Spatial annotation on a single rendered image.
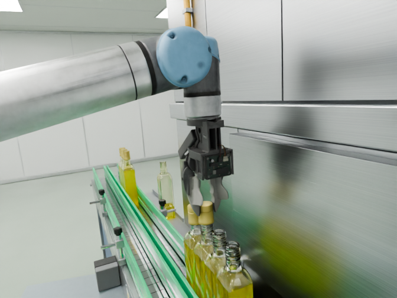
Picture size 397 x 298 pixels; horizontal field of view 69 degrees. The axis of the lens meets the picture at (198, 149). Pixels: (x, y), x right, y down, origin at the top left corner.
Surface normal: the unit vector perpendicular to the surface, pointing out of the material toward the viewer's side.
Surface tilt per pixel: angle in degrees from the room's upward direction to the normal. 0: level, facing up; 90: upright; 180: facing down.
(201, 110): 90
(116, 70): 84
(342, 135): 90
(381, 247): 90
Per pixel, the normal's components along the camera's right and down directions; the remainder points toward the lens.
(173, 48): 0.43, 0.14
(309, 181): -0.91, 0.14
